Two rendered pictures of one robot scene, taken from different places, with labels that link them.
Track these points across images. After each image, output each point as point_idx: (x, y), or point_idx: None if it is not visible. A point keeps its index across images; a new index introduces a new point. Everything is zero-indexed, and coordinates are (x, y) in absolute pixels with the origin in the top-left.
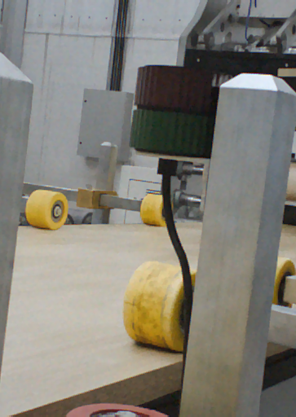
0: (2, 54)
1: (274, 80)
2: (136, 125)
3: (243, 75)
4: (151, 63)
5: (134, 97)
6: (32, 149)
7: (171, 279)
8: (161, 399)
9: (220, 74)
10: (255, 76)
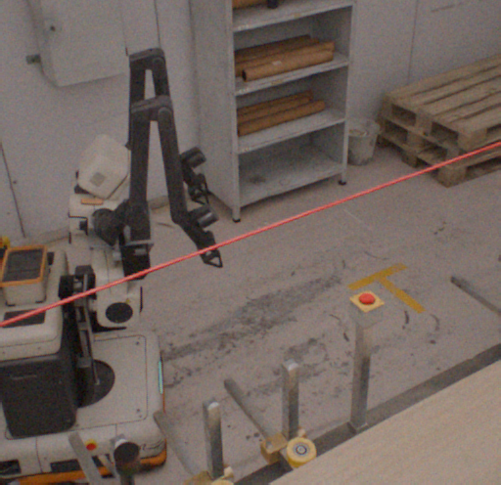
0: (205, 400)
1: (120, 433)
2: (140, 462)
3: (123, 438)
4: None
5: (138, 461)
6: None
7: None
8: None
9: (126, 442)
10: (122, 436)
